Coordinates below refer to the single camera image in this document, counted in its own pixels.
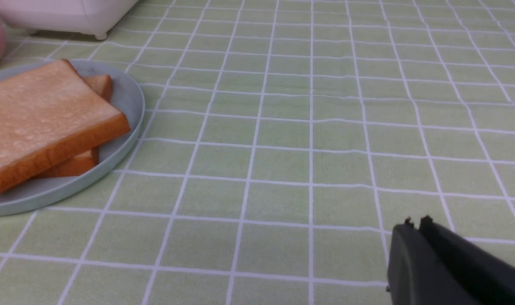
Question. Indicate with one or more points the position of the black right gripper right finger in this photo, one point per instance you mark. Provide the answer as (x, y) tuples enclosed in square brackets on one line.
[(487, 278)]

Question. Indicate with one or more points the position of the light blue round plate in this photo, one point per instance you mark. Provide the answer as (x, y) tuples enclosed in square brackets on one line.
[(41, 192)]

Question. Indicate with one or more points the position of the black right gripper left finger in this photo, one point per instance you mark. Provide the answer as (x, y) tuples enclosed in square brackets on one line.
[(415, 274)]

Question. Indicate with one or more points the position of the toast slice orange crust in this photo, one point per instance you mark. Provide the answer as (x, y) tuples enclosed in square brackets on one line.
[(48, 115)]

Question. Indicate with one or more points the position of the white two-slot toaster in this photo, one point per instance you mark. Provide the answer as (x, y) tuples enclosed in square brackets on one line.
[(90, 17)]

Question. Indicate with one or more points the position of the green checked tablecloth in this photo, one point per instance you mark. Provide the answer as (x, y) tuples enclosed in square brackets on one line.
[(282, 141)]

